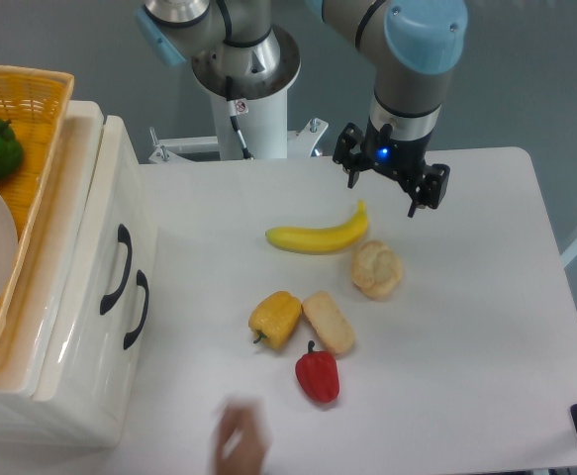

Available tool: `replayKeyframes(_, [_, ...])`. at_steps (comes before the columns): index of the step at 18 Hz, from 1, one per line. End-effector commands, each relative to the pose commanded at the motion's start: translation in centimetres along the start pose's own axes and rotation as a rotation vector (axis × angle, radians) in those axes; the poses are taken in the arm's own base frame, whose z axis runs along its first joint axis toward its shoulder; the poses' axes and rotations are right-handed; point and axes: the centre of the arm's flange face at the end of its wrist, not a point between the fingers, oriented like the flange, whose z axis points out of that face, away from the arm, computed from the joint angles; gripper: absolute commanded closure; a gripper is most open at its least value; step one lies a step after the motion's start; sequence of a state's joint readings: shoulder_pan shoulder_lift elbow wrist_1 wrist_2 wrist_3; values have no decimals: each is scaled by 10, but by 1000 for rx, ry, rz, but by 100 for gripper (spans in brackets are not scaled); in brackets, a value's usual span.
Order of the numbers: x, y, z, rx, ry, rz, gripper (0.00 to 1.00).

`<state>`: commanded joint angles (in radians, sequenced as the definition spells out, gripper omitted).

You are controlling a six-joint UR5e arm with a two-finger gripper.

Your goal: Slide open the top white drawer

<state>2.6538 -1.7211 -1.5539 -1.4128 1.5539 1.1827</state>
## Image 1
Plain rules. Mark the round bread roll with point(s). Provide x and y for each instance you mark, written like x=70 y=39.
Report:
x=376 y=270

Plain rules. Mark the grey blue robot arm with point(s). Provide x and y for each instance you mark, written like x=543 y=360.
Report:
x=413 y=45

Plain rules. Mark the yellow banana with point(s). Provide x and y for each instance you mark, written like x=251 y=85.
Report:
x=321 y=240

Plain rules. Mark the blurred human hand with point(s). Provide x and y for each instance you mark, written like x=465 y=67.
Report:
x=242 y=439

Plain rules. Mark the oblong bread loaf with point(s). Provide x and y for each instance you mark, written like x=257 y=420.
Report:
x=329 y=323

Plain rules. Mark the yellow bell pepper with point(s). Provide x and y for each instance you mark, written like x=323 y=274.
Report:
x=274 y=319

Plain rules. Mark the white frame bracket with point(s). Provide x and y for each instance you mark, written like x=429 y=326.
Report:
x=302 y=143

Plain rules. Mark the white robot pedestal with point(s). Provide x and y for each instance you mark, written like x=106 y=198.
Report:
x=248 y=88

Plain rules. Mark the white drawer cabinet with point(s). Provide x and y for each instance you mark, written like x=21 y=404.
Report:
x=68 y=419

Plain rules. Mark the red bell pepper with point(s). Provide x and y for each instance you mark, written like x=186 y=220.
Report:
x=317 y=374

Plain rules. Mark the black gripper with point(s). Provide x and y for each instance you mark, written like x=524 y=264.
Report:
x=400 y=161

